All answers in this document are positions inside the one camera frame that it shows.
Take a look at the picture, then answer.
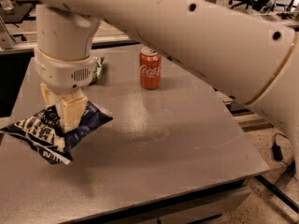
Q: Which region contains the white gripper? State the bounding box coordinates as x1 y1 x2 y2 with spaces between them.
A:
35 49 95 133

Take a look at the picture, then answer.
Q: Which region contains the blue chip bag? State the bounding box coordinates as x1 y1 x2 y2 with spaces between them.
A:
0 102 113 164

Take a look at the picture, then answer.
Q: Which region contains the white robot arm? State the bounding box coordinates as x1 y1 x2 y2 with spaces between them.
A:
35 0 299 146

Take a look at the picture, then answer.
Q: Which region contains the green chip bag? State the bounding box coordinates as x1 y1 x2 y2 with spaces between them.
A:
92 57 105 84

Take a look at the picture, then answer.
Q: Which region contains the red Coca-Cola can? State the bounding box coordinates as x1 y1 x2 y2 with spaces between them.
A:
139 47 162 90

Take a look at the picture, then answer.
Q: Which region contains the black bench table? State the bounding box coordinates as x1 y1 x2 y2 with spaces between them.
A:
0 0 39 23

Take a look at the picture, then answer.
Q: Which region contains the clear plastic water bottle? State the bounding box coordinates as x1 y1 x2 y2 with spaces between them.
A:
0 0 14 12

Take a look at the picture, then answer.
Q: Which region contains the black power adapter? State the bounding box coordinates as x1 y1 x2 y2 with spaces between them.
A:
272 144 283 161

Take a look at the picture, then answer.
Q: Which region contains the metal glass bracket left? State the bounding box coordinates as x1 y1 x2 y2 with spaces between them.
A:
0 17 15 49

